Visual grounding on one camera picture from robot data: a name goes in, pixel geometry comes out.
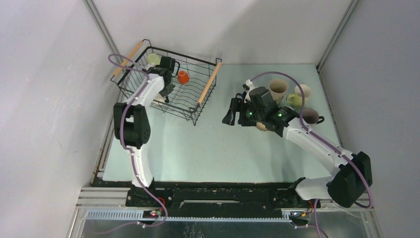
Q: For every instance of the black wire dish rack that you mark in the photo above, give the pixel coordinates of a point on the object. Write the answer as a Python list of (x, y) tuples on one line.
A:
[(184, 97)]

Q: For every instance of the grey cable duct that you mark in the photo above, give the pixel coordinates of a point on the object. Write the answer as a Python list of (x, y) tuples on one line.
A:
[(140, 215)]

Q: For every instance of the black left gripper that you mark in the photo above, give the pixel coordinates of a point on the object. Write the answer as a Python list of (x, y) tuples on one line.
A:
[(164, 93)]

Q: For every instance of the dark blue mug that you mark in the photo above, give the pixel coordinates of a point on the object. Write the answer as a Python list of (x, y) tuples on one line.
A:
[(244, 95)]

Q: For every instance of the cream speckled mug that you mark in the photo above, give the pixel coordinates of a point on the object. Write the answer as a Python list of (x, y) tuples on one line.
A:
[(261, 127)]

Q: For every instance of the orange cup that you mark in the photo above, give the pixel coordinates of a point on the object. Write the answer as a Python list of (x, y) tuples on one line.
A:
[(183, 77)]

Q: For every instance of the right wooden rack handle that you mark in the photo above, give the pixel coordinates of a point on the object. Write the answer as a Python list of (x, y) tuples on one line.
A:
[(209, 82)]

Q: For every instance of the light green cup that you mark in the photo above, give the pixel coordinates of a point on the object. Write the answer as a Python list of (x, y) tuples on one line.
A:
[(154, 59)]

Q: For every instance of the white ribbed mug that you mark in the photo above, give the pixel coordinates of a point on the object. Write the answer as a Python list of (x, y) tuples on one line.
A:
[(162, 99)]

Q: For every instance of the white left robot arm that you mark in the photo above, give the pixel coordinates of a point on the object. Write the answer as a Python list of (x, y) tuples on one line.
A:
[(131, 123)]

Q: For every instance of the left wooden rack handle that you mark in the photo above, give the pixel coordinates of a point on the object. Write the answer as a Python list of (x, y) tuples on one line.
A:
[(124, 63)]

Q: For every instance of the lilac mug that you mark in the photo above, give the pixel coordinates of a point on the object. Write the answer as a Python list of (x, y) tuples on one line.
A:
[(311, 117)]

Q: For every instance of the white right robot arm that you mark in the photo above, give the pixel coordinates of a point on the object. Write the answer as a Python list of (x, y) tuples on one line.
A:
[(350, 174)]

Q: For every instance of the floral painted ceramic mug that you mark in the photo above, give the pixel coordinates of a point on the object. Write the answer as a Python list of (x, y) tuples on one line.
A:
[(278, 89)]

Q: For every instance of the pale yellow mug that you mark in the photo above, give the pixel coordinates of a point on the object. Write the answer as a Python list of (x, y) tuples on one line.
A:
[(295, 99)]

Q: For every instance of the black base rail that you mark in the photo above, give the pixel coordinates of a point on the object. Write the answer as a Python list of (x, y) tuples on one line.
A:
[(220, 199)]

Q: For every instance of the wooden rack handle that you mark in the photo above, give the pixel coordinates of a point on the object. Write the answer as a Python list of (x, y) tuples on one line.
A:
[(124, 63), (209, 82)]

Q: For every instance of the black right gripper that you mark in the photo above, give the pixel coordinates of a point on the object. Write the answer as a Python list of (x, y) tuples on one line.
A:
[(237, 105)]

